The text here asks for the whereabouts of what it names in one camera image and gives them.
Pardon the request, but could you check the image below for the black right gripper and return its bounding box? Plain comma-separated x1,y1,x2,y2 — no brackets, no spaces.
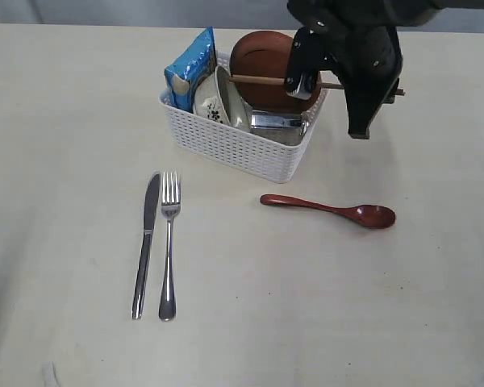
322,15,403,139

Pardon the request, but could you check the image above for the silver table knife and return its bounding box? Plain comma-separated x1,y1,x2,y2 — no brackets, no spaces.
131,172,161,320

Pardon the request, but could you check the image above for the stainless steel cup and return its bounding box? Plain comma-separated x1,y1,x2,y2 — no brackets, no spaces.
250,110,310,146

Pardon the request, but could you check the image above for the white floral ceramic dish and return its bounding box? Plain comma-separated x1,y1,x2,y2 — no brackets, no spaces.
193,65,250,132

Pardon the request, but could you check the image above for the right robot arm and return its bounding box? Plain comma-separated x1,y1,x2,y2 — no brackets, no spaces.
283,1,437,139

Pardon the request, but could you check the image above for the wooden chopstick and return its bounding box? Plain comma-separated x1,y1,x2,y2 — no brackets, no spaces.
229,74,405,99

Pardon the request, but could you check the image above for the silver metal fork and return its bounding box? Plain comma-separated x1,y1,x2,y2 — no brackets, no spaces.
158,172,181,322

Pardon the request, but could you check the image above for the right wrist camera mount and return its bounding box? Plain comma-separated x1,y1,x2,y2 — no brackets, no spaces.
284,27,326,100

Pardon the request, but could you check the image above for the brown wooden bowl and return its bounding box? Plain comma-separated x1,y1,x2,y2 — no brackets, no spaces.
229,31,321,114

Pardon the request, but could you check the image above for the white perforated plastic basket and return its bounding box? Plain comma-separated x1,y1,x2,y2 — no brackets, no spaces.
160,76,327,183

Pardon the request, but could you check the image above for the blue snack bag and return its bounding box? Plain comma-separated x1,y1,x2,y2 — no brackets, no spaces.
164,27,217,112

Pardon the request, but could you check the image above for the brown wooden spoon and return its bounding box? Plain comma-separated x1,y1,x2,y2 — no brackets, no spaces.
260,194,396,229

